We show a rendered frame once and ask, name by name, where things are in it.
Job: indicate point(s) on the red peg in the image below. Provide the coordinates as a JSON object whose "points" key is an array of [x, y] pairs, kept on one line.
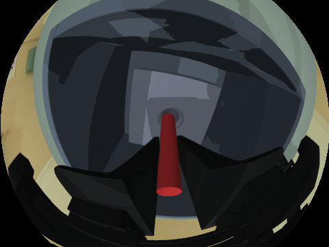
{"points": [[168, 172]]}

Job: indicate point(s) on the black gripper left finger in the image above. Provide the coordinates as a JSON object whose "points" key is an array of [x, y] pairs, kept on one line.
{"points": [[131, 187]]}

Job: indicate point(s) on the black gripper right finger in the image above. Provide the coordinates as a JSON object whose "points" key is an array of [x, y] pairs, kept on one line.
{"points": [[215, 180]]}

